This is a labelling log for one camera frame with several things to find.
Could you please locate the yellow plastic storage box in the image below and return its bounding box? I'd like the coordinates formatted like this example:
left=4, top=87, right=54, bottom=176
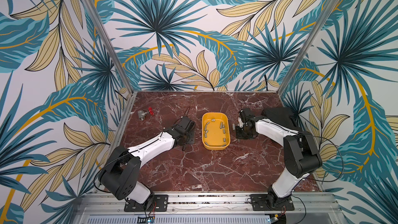
left=202, top=112, right=231, bottom=150

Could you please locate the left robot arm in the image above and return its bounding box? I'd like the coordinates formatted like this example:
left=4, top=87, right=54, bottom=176
left=98, top=116, right=195, bottom=210

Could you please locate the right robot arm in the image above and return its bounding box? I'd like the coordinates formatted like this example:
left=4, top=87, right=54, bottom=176
left=235, top=107, right=322, bottom=208

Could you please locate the metal valve red handle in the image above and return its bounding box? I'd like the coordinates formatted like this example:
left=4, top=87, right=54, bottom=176
left=137, top=107, right=154, bottom=121

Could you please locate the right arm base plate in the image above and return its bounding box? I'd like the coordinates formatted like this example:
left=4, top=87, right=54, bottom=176
left=249, top=194, right=294, bottom=212

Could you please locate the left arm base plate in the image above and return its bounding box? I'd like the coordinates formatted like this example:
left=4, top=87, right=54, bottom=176
left=124, top=194, right=169, bottom=214

